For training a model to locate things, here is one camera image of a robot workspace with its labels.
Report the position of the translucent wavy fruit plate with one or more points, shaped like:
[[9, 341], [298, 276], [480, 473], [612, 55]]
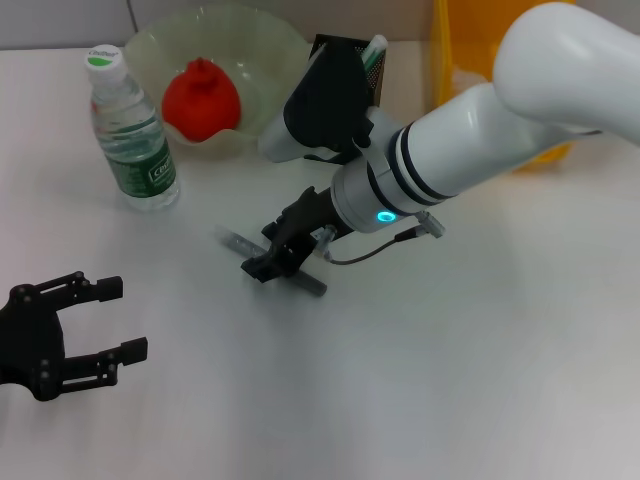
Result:
[[270, 65]]

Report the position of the red-orange toy orange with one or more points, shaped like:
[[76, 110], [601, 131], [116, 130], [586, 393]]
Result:
[[200, 105]]

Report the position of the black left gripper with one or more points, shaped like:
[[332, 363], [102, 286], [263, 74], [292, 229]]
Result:
[[30, 345]]

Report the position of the grey marker pen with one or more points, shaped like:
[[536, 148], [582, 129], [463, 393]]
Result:
[[239, 242]]

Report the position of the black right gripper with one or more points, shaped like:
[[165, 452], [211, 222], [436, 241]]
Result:
[[310, 212]]

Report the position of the clear water bottle green label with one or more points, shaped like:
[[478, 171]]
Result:
[[135, 150]]

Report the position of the green utility knife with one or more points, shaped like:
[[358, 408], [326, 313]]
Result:
[[374, 52]]

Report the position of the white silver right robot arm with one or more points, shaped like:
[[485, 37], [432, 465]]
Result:
[[450, 150]]

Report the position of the yellow plastic storage bin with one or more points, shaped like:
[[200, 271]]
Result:
[[465, 30]]

